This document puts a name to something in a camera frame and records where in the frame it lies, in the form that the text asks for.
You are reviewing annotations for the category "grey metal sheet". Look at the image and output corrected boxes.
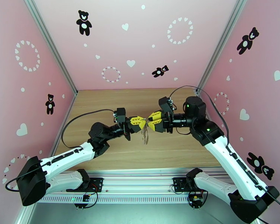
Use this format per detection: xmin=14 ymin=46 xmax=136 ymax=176
xmin=28 ymin=195 xmax=255 ymax=224

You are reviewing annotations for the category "perforated metal strip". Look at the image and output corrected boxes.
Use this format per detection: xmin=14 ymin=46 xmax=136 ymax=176
xmin=38 ymin=195 xmax=194 ymax=204

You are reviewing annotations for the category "thin black base wire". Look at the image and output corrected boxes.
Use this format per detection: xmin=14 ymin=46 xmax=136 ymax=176
xmin=75 ymin=184 xmax=99 ymax=210
xmin=187 ymin=181 xmax=212 ymax=210

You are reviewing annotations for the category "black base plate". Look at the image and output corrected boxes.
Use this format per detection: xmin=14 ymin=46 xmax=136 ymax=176
xmin=172 ymin=177 xmax=211 ymax=193
xmin=66 ymin=177 xmax=104 ymax=193

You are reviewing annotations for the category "silver chain necklace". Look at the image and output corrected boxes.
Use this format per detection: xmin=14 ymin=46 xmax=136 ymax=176
xmin=140 ymin=117 xmax=151 ymax=146

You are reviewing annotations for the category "aluminium corner post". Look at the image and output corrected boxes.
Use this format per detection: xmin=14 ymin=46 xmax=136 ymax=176
xmin=22 ymin=0 xmax=79 ymax=96
xmin=195 ymin=0 xmax=251 ymax=94

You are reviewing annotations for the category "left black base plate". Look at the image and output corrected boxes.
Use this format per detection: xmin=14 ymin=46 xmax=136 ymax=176
xmin=66 ymin=177 xmax=104 ymax=193

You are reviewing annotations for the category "right black wrist camera box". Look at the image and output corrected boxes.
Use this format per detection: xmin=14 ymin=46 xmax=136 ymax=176
xmin=158 ymin=96 xmax=175 ymax=113

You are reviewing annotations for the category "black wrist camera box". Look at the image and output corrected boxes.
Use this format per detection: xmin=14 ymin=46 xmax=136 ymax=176
xmin=158 ymin=96 xmax=175 ymax=113
xmin=113 ymin=108 xmax=127 ymax=125

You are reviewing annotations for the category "aluminium front rail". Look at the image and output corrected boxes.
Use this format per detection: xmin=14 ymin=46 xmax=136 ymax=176
xmin=41 ymin=168 xmax=236 ymax=197

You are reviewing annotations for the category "left black wrist camera box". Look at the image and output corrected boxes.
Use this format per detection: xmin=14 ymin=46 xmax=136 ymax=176
xmin=113 ymin=108 xmax=127 ymax=125

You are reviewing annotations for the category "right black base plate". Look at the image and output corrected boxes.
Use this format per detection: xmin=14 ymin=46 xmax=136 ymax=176
xmin=172 ymin=177 xmax=211 ymax=193

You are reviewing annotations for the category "power connector with yellow plug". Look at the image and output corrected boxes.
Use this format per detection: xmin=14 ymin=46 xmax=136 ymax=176
xmin=189 ymin=192 xmax=205 ymax=209

